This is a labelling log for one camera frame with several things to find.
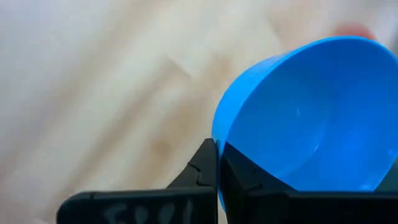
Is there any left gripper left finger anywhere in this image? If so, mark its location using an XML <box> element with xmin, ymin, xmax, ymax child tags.
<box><xmin>55</xmin><ymin>138</ymin><xmax>218</xmax><ymax>224</ymax></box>

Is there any blue mini bowl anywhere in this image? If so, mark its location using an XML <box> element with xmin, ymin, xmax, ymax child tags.
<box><xmin>211</xmin><ymin>35</ymin><xmax>398</xmax><ymax>212</ymax></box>

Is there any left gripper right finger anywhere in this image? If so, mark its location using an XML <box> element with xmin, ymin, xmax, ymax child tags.
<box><xmin>219</xmin><ymin>141</ymin><xmax>398</xmax><ymax>224</ymax></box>

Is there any red mini bowl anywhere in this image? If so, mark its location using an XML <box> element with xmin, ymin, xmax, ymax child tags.
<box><xmin>331</xmin><ymin>22</ymin><xmax>377</xmax><ymax>41</ymax></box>

